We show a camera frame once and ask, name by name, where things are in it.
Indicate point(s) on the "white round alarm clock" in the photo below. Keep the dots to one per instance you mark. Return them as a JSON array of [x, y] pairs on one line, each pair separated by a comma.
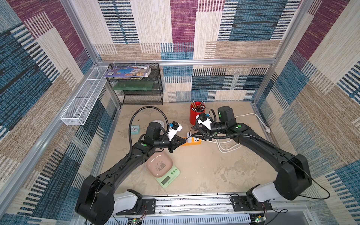
[[160, 122]]

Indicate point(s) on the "green folder in shelf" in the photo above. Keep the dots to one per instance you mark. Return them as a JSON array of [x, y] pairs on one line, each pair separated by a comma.
[[133, 86]]

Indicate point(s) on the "colourful magazine on shelf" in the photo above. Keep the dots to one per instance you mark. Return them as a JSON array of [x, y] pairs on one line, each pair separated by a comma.
[[128, 73]]

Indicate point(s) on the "white wire mesh basket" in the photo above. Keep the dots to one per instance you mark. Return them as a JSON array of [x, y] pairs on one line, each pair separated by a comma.
[[80, 107]]

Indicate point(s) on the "green electronic kitchen scale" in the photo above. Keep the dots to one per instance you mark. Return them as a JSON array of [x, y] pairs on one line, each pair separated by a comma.
[[168, 177]]

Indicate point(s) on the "small teal square clock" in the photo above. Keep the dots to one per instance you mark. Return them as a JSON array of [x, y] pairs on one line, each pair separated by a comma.
[[135, 129]]

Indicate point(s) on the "pink panda scale bowl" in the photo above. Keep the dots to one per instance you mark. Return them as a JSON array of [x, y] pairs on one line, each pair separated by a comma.
[[159, 164]]

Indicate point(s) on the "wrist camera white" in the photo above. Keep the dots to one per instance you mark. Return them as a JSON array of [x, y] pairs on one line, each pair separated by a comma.
[[174, 128], [206, 121]]

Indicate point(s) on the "white usb charger adapter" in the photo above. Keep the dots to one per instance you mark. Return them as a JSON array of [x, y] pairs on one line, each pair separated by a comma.
[[189, 136]]

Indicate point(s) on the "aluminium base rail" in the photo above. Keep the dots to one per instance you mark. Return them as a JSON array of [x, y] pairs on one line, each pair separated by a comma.
[[216, 209]]

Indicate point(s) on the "orange power strip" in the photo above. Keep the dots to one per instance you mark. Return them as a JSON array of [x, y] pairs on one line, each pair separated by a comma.
[[192, 141]]

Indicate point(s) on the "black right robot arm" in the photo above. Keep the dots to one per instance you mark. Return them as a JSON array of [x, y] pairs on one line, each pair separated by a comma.
[[293, 173]]

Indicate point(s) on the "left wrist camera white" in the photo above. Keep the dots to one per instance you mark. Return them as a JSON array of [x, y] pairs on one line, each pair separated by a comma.
[[174, 128]]

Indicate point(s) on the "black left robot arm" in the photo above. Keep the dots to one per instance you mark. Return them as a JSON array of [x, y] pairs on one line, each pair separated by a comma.
[[97, 201]]

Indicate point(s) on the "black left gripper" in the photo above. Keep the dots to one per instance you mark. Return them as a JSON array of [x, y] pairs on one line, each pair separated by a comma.
[[176, 141]]

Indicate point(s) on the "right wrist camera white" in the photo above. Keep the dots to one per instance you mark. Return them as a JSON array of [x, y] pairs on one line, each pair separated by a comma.
[[206, 121]]

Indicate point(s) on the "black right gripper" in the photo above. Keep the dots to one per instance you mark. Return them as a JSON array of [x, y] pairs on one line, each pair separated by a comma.
[[206, 129]]

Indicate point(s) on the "pencils in cup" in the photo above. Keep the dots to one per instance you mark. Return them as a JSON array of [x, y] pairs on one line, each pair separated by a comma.
[[197, 107]]

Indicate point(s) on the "red pencil cup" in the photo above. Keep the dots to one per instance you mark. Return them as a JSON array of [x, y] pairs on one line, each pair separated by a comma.
[[193, 115]]

